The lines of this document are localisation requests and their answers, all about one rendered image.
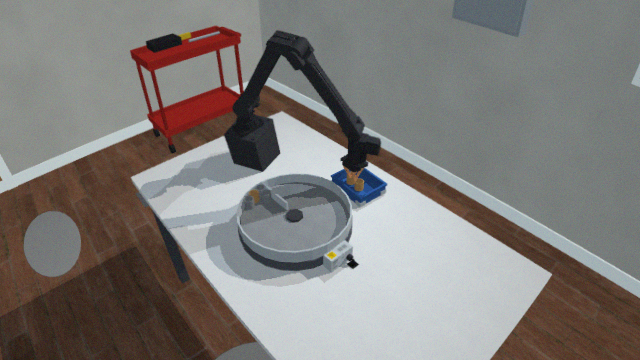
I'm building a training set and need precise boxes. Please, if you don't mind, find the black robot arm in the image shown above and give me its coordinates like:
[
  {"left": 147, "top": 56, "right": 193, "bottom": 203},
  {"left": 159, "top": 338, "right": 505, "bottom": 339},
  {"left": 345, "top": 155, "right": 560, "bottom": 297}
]
[{"left": 232, "top": 30, "right": 381, "bottom": 164}]

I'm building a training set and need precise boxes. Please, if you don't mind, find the grey metal ring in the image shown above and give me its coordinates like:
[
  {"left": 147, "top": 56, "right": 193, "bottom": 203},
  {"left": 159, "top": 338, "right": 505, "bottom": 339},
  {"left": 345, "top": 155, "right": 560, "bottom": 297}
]
[
  {"left": 244, "top": 196, "right": 255, "bottom": 210},
  {"left": 255, "top": 184, "right": 265, "bottom": 198},
  {"left": 261, "top": 189, "right": 272, "bottom": 203}
]

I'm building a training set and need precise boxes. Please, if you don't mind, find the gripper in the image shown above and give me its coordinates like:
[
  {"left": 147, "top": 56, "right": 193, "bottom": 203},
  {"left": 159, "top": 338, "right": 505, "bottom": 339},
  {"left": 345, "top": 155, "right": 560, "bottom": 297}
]
[{"left": 340, "top": 151, "right": 368, "bottom": 181}]

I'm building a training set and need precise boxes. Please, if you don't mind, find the blue crate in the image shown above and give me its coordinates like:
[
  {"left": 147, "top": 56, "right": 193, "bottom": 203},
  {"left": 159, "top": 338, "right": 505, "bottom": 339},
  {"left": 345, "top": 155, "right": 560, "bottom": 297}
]
[{"left": 331, "top": 168, "right": 387, "bottom": 207}]

